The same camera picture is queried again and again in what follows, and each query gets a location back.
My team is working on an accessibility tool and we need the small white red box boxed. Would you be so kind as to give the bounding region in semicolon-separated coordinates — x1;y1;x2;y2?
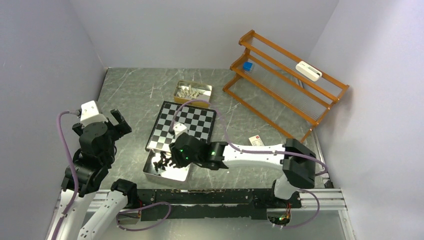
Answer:
248;135;265;147

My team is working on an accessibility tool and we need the white rectangular device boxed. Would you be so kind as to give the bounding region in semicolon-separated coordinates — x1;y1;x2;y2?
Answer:
295;61;323;82

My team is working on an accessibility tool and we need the blue cube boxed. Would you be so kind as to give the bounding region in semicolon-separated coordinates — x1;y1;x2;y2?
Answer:
242;61;255;73

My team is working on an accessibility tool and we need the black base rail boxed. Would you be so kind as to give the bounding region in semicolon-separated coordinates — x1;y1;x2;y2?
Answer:
124;188;302;221

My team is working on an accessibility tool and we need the orange wooden rack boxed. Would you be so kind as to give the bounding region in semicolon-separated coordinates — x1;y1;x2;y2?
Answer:
222;29;349;143

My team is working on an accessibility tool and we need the pile of black chess pieces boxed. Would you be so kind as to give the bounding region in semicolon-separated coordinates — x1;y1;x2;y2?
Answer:
152;151;172;172

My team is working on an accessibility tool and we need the silver tin box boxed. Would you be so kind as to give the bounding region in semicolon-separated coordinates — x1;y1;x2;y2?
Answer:
142;149;191;185

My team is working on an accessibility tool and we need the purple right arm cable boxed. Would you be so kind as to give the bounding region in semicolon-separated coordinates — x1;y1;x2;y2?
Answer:
168;99;329;229

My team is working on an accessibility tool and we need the gold tin box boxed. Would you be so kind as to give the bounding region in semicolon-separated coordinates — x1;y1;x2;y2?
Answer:
173;80;213;104

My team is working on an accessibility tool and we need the pile of white chess pieces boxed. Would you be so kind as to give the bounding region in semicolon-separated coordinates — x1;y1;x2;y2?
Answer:
176;84;202;100

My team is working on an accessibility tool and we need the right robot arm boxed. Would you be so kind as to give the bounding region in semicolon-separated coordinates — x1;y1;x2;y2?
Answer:
169;133;318;207

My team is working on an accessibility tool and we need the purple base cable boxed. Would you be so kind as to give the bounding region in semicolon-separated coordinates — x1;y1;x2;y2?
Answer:
115;201;172;233

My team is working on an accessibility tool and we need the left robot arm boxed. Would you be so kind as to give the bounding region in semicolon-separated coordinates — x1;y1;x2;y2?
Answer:
47;109;140;240

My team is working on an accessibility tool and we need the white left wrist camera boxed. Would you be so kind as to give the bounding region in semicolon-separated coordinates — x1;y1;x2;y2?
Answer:
80;100;108;127

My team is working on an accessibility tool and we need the black and white chessboard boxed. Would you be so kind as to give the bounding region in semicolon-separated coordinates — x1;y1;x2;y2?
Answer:
145;101;217;152

